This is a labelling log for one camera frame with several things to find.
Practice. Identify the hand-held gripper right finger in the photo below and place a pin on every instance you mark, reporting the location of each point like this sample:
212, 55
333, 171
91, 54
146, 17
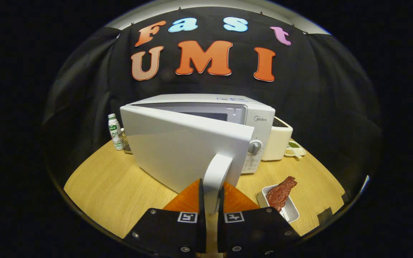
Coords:
253, 233

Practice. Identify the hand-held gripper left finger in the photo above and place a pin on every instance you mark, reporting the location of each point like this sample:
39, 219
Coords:
170, 233

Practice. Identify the red meat piece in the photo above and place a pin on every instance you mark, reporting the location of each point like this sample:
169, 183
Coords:
280, 195

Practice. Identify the white microwave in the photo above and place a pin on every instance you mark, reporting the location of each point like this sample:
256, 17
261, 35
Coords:
177, 150

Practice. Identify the white ribbed tray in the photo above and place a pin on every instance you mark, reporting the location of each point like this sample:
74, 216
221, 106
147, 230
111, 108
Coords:
290, 211

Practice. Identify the black tape patch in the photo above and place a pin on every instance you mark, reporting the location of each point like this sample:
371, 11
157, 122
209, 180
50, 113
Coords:
324, 215
346, 197

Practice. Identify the white toaster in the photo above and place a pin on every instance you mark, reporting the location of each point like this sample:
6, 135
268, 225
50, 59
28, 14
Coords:
276, 143

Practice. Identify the divided dish with beans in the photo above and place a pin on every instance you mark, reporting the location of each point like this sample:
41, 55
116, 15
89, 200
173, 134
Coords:
296, 150

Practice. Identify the white green-label bottle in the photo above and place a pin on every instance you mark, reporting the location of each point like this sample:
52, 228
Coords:
114, 134

